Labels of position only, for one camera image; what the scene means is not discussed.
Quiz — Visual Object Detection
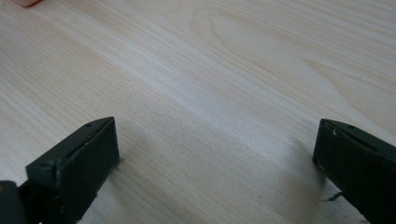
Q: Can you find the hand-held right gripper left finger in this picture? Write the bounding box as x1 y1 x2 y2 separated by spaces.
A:
18 116 120 224

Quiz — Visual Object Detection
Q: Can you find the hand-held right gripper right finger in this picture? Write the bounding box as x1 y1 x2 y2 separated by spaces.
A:
312 118 396 224

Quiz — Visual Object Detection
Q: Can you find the pink object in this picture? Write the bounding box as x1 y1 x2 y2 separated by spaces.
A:
11 0 43 7

